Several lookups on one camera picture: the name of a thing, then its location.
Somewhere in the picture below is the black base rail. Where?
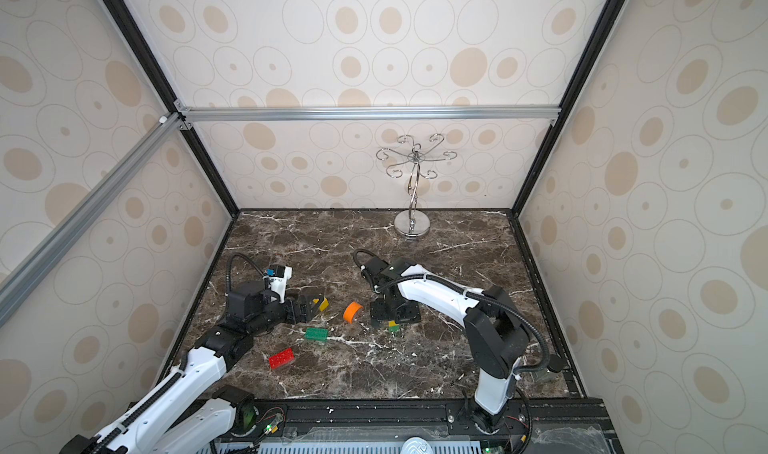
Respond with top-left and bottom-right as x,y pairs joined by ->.
222,397 -> 623,453

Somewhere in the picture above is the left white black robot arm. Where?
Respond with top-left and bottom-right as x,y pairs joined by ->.
61,278 -> 328,453

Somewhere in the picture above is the green long lego front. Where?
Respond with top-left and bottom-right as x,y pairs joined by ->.
304,327 -> 328,343

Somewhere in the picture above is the red long lego left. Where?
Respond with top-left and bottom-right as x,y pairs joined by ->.
268,348 -> 295,370

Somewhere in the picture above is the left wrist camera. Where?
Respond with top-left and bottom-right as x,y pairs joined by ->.
264,264 -> 293,303

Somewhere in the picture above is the orange round lego piece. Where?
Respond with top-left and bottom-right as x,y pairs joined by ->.
343,301 -> 363,324

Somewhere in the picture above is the horizontal aluminium rail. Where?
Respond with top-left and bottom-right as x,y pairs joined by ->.
181,105 -> 560,122

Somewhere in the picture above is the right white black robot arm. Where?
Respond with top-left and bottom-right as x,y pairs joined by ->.
353,249 -> 552,428

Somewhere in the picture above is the chrome hook stand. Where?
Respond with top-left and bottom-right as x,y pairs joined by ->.
376,133 -> 458,240

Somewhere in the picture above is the left slanted aluminium rail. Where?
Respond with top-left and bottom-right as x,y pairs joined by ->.
1,113 -> 182,323

